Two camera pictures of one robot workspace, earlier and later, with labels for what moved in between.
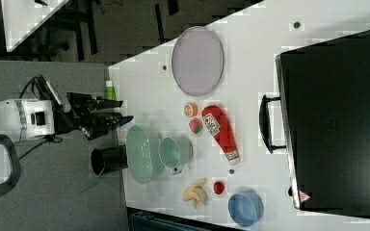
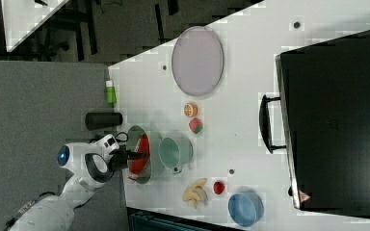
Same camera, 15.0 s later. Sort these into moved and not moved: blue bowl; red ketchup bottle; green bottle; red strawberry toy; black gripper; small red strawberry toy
Moved: red ketchup bottle; black gripper
Not moved: small red strawberry toy; green bottle; red strawberry toy; blue bowl
